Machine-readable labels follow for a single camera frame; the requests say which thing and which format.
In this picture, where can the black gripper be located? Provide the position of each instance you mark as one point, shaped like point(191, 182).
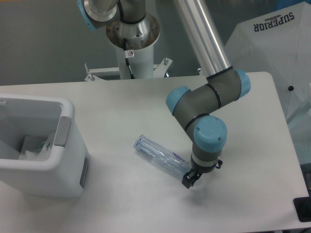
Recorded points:
point(193, 177)

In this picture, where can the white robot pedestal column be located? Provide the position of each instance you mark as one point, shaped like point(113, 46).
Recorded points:
point(134, 43)

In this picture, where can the white umbrella with Superior print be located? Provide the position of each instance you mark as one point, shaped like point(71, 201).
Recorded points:
point(278, 43)

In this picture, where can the black device at table edge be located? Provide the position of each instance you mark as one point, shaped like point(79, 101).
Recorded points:
point(303, 208)

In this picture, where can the white trash can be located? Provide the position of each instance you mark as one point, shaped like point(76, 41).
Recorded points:
point(63, 173)

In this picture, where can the white plastic bag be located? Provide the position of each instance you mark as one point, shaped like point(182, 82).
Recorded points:
point(36, 148)

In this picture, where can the clear plastic bottle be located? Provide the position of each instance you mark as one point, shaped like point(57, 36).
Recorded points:
point(162, 157)

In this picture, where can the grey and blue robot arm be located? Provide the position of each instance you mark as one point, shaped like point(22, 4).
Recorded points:
point(191, 108)

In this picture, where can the white metal base frame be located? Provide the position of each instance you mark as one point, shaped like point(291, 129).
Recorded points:
point(114, 73)

